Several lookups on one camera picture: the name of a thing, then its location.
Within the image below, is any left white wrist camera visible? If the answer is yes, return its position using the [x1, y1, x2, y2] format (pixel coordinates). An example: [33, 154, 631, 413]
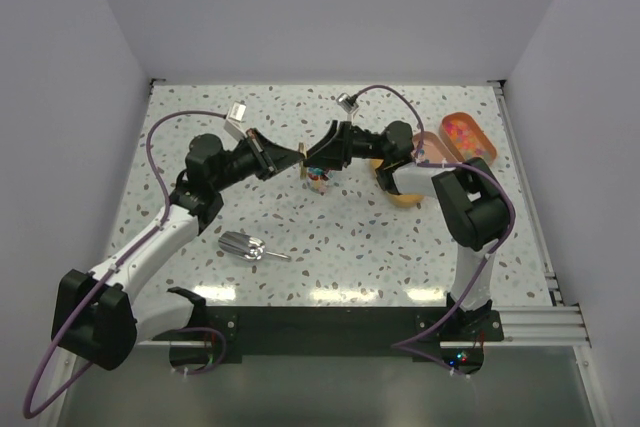
[224, 102, 246, 141]

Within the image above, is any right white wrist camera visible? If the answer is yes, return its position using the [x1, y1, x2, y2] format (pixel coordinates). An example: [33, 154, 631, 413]
[336, 93, 359, 119]

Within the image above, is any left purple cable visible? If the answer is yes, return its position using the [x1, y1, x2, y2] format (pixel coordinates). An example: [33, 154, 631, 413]
[22, 109, 229, 419]

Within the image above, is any orange tray of gummy candies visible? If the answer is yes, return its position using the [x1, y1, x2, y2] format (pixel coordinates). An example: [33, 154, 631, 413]
[439, 112, 498, 165]

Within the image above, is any metal scoop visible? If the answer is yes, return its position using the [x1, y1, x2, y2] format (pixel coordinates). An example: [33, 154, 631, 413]
[218, 231, 291, 262]

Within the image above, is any aluminium frame rail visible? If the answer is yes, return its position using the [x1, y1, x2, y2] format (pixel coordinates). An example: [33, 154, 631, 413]
[40, 306, 593, 426]

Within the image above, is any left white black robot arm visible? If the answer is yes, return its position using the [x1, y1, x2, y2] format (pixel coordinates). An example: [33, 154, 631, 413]
[52, 130, 304, 370]

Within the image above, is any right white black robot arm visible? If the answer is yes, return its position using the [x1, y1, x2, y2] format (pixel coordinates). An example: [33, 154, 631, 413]
[304, 121, 516, 340]

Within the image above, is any clear glass jar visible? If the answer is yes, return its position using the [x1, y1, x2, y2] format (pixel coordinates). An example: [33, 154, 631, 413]
[306, 167, 334, 195]

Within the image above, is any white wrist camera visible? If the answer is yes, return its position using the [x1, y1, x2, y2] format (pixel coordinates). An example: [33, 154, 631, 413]
[336, 93, 359, 119]
[224, 102, 246, 141]

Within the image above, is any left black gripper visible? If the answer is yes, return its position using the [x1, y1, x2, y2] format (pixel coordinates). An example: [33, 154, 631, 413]
[212, 128, 305, 193]

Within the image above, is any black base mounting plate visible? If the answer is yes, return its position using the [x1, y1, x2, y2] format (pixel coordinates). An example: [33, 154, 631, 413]
[149, 304, 501, 373]

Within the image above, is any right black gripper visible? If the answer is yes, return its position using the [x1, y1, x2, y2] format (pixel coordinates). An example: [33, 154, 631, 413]
[303, 121, 390, 171]

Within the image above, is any yellow tray of star candies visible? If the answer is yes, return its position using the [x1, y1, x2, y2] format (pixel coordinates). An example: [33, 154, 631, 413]
[369, 159, 425, 209]

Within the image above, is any round wooden jar lid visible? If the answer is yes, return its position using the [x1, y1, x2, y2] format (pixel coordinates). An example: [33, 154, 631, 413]
[298, 142, 307, 180]

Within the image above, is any pink tray of lollipops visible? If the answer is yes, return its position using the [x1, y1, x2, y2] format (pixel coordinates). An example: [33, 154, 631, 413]
[412, 131, 458, 167]

